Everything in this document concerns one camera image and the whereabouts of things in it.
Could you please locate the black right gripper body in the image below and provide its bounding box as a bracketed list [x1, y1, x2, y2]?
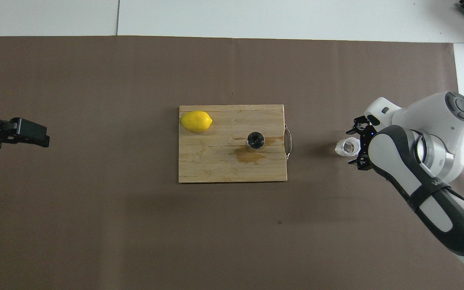
[359, 122, 378, 168]

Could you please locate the clear crinkled glass cup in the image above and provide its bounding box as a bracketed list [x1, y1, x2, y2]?
[334, 137, 362, 158]

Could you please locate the steel double jigger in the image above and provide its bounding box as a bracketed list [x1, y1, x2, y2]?
[246, 131, 265, 150]

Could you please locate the wooden cutting board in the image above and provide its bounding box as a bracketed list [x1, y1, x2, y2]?
[178, 104, 293, 184]

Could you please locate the brown paper table mat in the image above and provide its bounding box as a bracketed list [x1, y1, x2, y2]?
[0, 35, 464, 290]

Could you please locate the yellow lemon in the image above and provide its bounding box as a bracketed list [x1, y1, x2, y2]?
[180, 111, 213, 133]

